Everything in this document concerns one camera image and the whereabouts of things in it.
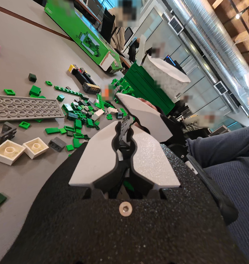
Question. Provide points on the silver air duct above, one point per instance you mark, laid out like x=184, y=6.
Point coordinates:
x=215, y=45

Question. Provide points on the green brick set box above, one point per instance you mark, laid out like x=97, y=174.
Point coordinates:
x=75, y=26

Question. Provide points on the pile of loose green bricks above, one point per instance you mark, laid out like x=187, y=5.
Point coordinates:
x=78, y=123

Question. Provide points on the white air vent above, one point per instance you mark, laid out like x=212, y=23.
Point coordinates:
x=221, y=87
x=176, y=24

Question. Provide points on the person's right hand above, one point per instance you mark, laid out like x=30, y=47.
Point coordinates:
x=146, y=102

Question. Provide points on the white paper bag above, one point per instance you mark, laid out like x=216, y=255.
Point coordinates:
x=167, y=76

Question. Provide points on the dark monitor screen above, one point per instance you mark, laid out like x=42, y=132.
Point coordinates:
x=171, y=60

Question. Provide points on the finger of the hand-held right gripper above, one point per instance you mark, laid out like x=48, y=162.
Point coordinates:
x=149, y=119

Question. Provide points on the small dark cube brick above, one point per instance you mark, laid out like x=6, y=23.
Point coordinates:
x=32, y=77

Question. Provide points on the wooden desk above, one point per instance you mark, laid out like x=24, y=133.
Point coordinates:
x=89, y=10

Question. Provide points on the black brick assembly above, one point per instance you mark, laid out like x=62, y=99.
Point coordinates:
x=85, y=80

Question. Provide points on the white brick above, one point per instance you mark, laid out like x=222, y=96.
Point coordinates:
x=8, y=152
x=35, y=147

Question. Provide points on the green plastic bin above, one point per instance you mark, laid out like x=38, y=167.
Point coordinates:
x=145, y=86

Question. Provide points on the person's clothed lap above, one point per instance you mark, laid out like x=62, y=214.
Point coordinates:
x=235, y=206

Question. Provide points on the grey desk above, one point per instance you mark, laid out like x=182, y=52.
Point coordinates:
x=23, y=61

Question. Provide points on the long green brick plate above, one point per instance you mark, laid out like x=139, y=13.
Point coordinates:
x=70, y=91

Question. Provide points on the small black studded brick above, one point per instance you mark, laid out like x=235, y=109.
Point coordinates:
x=6, y=133

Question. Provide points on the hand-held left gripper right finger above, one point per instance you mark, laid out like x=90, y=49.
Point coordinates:
x=155, y=163

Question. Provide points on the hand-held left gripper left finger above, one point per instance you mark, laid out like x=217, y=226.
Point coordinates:
x=95, y=160

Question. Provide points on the plain grey brick plate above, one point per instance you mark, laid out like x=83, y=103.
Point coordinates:
x=27, y=108

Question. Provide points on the black studded plate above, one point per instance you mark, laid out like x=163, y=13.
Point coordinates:
x=125, y=125

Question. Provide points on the person's right forearm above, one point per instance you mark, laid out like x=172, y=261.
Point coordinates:
x=223, y=144

